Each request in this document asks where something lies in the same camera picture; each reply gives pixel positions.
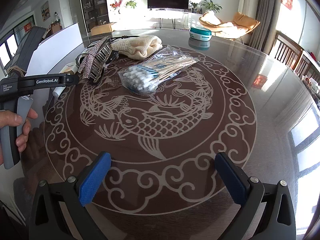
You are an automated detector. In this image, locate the white sunscreen tube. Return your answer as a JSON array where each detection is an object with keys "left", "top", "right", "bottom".
[{"left": 53, "top": 61, "right": 78, "bottom": 98}]

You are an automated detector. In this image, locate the rhinestone bow hair claw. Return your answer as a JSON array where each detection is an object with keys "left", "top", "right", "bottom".
[{"left": 75, "top": 37, "right": 119, "bottom": 84}]

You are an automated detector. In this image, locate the bag of cotton swabs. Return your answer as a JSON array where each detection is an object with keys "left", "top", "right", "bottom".
[{"left": 118, "top": 46, "right": 199, "bottom": 96}]

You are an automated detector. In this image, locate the cream knitted cloth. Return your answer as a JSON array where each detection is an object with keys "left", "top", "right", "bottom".
[{"left": 111, "top": 35, "right": 163, "bottom": 60}]

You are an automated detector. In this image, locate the person's left hand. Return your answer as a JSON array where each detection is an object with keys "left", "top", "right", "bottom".
[{"left": 1, "top": 108, "right": 38, "bottom": 153}]

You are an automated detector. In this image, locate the red flower plant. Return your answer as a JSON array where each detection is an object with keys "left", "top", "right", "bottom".
[{"left": 110, "top": 0, "right": 123, "bottom": 14}]

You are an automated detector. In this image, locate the wooden dining chair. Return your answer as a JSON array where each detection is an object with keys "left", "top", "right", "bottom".
[{"left": 269, "top": 31, "right": 303, "bottom": 70}]

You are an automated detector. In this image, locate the white tv console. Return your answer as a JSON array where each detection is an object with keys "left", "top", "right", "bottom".
[{"left": 143, "top": 10, "right": 201, "bottom": 30}]

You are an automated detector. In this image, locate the teal white round container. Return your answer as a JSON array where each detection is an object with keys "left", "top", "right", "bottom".
[{"left": 189, "top": 27, "right": 212, "bottom": 41}]

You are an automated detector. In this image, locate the orange lounge chair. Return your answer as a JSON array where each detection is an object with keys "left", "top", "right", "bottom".
[{"left": 199, "top": 11, "right": 260, "bottom": 40}]

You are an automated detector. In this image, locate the green potted plant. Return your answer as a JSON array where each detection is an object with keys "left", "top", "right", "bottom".
[{"left": 200, "top": 0, "right": 222, "bottom": 13}]

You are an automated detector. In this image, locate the grey curtain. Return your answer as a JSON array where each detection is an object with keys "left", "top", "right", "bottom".
[{"left": 249, "top": 0, "right": 280, "bottom": 54}]

